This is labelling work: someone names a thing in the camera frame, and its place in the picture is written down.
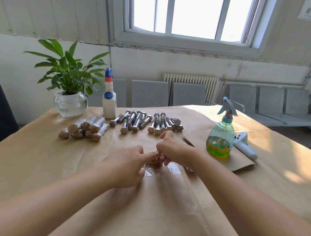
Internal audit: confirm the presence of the person's left hand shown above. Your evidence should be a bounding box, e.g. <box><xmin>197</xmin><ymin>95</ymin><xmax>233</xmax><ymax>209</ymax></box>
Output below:
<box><xmin>99</xmin><ymin>145</ymin><xmax>160</xmax><ymax>189</ymax></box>

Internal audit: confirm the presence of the person's right hand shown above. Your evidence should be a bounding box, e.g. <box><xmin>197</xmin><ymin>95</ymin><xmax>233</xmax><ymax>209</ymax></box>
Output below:
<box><xmin>155</xmin><ymin>130</ymin><xmax>201</xmax><ymax>168</ymax></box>

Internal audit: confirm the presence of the sheet of clear film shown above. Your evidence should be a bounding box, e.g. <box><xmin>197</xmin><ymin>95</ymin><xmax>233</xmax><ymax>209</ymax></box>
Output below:
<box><xmin>142</xmin><ymin>159</ymin><xmax>186</xmax><ymax>178</ymax></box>

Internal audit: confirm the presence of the pile of steel bolts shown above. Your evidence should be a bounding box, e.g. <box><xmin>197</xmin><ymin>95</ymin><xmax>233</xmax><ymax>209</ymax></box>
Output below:
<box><xmin>109</xmin><ymin>110</ymin><xmax>184</xmax><ymax>136</ymax></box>

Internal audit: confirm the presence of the green spray bottle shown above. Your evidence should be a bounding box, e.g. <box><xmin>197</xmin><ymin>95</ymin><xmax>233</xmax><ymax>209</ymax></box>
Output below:
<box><xmin>206</xmin><ymin>96</ymin><xmax>238</xmax><ymax>159</ymax></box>

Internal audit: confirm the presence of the steel hex bolt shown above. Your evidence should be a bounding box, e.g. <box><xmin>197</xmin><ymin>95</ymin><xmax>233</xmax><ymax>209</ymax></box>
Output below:
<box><xmin>67</xmin><ymin>119</ymin><xmax>86</xmax><ymax>134</ymax></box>

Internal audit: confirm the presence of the stack of brown paper sheets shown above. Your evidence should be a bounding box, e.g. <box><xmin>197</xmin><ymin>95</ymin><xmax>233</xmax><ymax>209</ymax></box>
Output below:
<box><xmin>182</xmin><ymin>127</ymin><xmax>257</xmax><ymax>172</ymax></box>

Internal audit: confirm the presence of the person's left forearm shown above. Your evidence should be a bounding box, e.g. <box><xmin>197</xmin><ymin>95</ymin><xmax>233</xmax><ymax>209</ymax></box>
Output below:
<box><xmin>0</xmin><ymin>168</ymin><xmax>112</xmax><ymax>236</ymax></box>

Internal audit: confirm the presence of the person's right forearm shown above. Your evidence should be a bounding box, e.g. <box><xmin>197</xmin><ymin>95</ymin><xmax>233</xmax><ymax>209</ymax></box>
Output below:
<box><xmin>189</xmin><ymin>151</ymin><xmax>311</xmax><ymax>236</ymax></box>

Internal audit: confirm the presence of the grey chair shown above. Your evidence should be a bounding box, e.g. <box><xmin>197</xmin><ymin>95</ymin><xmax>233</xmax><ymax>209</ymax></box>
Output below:
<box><xmin>258</xmin><ymin>88</ymin><xmax>311</xmax><ymax>128</ymax></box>
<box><xmin>172</xmin><ymin>83</ymin><xmax>207</xmax><ymax>106</ymax></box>
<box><xmin>131</xmin><ymin>80</ymin><xmax>170</xmax><ymax>108</ymax></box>
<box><xmin>90</xmin><ymin>79</ymin><xmax>127</xmax><ymax>108</ymax></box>
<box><xmin>228</xmin><ymin>85</ymin><xmax>258</xmax><ymax>115</ymax></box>

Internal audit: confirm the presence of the white glue bottle blue cap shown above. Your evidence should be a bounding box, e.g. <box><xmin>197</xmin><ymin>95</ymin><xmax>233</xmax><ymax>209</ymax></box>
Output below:
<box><xmin>102</xmin><ymin>67</ymin><xmax>118</xmax><ymax>119</ymax></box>

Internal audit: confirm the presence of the white radiator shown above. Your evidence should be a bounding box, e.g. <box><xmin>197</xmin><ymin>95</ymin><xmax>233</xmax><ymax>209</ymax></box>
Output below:
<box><xmin>162</xmin><ymin>73</ymin><xmax>219</xmax><ymax>105</ymax></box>

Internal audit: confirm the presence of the white handheld controller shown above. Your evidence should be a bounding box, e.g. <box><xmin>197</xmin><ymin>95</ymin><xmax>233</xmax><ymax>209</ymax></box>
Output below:
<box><xmin>233</xmin><ymin>132</ymin><xmax>259</xmax><ymax>160</ymax></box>

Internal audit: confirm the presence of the round glass vase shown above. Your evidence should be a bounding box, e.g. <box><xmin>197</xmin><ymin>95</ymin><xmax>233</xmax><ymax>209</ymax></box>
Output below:
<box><xmin>53</xmin><ymin>91</ymin><xmax>89</xmax><ymax>117</ymax></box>

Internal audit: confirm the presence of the large brown paper table cover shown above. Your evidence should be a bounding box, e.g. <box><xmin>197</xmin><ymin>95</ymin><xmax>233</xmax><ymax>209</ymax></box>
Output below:
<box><xmin>0</xmin><ymin>104</ymin><xmax>311</xmax><ymax>236</ymax></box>

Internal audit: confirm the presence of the green leafy plant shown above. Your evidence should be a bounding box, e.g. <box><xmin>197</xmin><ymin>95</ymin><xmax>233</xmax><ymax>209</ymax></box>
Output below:
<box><xmin>23</xmin><ymin>39</ymin><xmax>110</xmax><ymax>96</ymax></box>

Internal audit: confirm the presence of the white framed window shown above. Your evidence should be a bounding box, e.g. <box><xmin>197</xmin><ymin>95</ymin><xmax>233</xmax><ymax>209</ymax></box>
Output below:
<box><xmin>109</xmin><ymin>0</ymin><xmax>278</xmax><ymax>61</ymax></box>

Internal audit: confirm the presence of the black trash bin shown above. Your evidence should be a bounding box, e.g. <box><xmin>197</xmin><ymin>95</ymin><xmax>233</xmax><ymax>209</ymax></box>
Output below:
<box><xmin>0</xmin><ymin>84</ymin><xmax>20</xmax><ymax>142</ymax></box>

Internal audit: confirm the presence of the white vertical blind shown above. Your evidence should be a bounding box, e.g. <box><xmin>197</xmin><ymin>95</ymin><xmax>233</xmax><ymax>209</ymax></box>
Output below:
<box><xmin>0</xmin><ymin>0</ymin><xmax>113</xmax><ymax>45</ymax></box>

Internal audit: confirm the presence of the small square wall sign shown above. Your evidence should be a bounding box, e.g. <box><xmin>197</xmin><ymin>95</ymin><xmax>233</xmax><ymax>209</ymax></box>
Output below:
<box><xmin>297</xmin><ymin>0</ymin><xmax>311</xmax><ymax>21</ymax></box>

